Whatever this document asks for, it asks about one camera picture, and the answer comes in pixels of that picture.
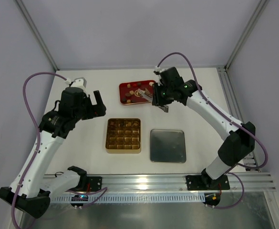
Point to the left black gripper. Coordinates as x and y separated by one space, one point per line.
91 109

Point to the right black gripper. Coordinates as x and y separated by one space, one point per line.
157 94

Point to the metal tongs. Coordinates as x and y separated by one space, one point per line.
149 97

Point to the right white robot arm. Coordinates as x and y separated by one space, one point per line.
238 138

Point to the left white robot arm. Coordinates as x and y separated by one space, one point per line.
27 193

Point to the red chocolate tray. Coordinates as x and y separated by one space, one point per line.
135 98

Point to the gold chocolate box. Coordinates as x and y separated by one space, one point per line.
123 140

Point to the silver tin lid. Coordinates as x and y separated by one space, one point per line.
167 146

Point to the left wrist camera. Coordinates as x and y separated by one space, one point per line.
79 83

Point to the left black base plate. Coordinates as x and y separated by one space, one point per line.
94 184

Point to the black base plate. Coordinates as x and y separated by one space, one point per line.
196 182
94 184

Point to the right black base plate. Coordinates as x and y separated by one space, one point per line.
196 182

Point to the slotted cable duct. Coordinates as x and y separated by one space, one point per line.
131 198

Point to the aluminium rail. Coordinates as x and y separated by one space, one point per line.
250 181

